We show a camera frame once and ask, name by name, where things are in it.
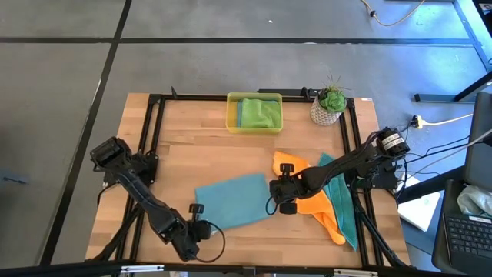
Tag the succulent in white patterned pot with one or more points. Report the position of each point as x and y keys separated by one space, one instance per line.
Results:
x=326 y=109

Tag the green microfiber towel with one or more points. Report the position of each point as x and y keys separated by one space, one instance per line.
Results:
x=261 y=113

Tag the white notebook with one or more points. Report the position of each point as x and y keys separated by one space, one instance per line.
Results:
x=419 y=207

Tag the dark grey monitor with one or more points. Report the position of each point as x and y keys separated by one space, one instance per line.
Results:
x=480 y=161

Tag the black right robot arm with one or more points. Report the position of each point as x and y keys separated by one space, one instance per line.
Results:
x=346 y=165

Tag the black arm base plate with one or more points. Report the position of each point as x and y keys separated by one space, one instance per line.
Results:
x=384 y=181
x=148 y=171

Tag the black desk leg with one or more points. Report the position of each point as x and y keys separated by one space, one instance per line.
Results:
x=442 y=98

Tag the teal microfiber towel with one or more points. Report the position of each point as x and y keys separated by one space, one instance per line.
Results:
x=342 y=207

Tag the orange microfiber towel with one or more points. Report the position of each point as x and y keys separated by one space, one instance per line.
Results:
x=319 y=211

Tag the black desk frame bar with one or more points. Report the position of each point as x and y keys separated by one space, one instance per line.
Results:
x=472 y=34

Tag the yellow power plug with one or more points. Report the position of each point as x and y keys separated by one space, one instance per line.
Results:
x=418 y=122

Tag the black keyboard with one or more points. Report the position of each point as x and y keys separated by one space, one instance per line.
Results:
x=465 y=238

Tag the yellow plastic bin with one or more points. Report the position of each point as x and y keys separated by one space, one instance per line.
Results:
x=231 y=115

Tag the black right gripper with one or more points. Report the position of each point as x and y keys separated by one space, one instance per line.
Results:
x=286 y=191

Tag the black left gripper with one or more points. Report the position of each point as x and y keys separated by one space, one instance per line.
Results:
x=200 y=231

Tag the black gantry crossbar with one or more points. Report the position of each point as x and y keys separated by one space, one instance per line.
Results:
x=57 y=271

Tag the crumpled pale bag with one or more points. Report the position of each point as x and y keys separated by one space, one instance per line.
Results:
x=474 y=200

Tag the black aluminium table frame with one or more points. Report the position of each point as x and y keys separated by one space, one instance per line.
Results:
x=184 y=97

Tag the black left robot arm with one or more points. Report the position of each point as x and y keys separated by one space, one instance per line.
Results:
x=142 y=192

